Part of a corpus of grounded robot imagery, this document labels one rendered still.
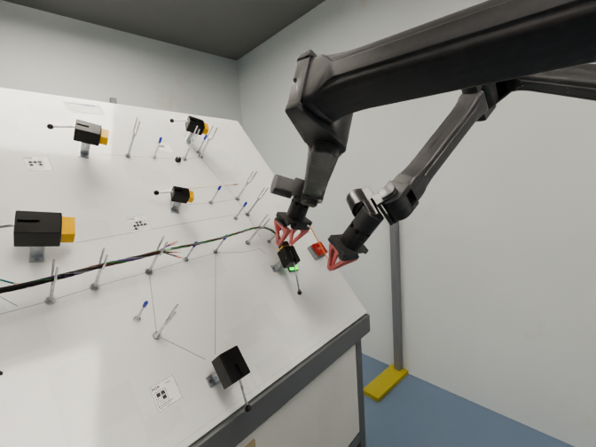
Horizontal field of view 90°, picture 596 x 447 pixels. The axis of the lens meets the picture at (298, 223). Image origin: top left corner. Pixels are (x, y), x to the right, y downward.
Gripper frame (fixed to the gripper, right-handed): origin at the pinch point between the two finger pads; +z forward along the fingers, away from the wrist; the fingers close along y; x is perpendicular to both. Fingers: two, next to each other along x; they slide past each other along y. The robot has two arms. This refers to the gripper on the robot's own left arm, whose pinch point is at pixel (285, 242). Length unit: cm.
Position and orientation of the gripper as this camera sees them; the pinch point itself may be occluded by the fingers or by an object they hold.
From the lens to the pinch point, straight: 94.7
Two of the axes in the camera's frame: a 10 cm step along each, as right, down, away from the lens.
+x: 6.1, 4.9, -6.2
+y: -7.1, -0.1, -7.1
